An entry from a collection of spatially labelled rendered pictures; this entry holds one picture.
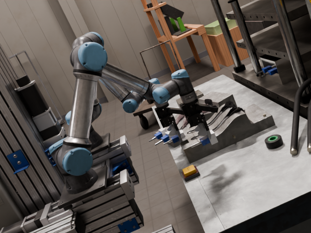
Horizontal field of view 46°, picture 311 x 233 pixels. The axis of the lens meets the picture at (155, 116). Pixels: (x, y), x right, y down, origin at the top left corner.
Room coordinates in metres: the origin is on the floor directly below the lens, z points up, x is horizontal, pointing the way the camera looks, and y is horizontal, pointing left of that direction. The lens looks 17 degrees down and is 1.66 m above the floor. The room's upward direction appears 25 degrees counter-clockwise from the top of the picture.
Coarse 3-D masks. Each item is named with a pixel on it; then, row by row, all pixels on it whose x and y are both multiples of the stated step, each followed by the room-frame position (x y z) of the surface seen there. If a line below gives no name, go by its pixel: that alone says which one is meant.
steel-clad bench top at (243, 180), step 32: (256, 96) 2.28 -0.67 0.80; (288, 128) 1.67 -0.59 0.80; (224, 160) 1.64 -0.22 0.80; (256, 160) 1.51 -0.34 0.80; (288, 160) 1.39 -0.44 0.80; (192, 192) 1.49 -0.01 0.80; (224, 192) 1.38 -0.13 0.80; (256, 192) 1.28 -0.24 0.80; (288, 192) 1.19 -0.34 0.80; (224, 224) 1.18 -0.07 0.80
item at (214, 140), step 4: (212, 132) 1.66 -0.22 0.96; (204, 136) 1.68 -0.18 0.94; (212, 136) 1.64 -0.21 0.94; (200, 140) 1.66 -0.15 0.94; (204, 140) 1.65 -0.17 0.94; (208, 140) 1.65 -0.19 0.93; (212, 140) 1.64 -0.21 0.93; (216, 140) 1.64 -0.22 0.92; (196, 144) 1.66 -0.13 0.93; (204, 144) 1.65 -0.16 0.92; (212, 144) 1.64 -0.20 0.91
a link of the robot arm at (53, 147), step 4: (60, 140) 1.59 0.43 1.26; (56, 144) 1.51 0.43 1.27; (60, 144) 1.49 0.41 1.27; (52, 148) 1.50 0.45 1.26; (56, 148) 1.49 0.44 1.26; (60, 148) 1.48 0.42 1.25; (52, 152) 1.50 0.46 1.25; (56, 152) 1.49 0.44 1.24; (52, 156) 1.52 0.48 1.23; (56, 156) 1.47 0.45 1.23; (56, 160) 1.48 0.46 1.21; (56, 164) 1.53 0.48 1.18; (60, 168) 1.51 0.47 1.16; (64, 172) 1.50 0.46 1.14
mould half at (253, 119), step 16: (224, 112) 1.92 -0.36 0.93; (240, 112) 1.80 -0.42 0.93; (256, 112) 1.88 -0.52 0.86; (192, 128) 2.01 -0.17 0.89; (224, 128) 1.78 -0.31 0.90; (240, 128) 1.77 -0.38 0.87; (256, 128) 1.77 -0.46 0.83; (192, 144) 1.79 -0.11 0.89; (208, 144) 1.77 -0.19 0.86; (224, 144) 1.77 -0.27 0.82; (192, 160) 1.77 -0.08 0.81
